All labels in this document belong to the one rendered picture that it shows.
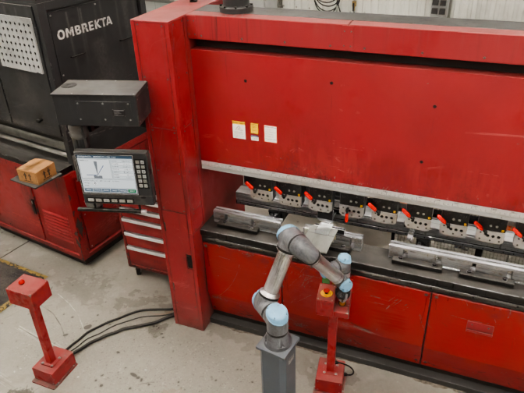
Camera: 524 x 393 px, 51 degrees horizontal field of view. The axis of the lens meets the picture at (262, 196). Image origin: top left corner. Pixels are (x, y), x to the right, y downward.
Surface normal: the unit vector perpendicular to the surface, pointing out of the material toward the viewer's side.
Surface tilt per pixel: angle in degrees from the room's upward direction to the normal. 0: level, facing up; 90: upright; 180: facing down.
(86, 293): 0
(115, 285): 0
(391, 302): 90
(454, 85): 90
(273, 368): 90
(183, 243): 90
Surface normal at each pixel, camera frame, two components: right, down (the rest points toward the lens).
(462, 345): -0.37, 0.48
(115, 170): -0.11, 0.51
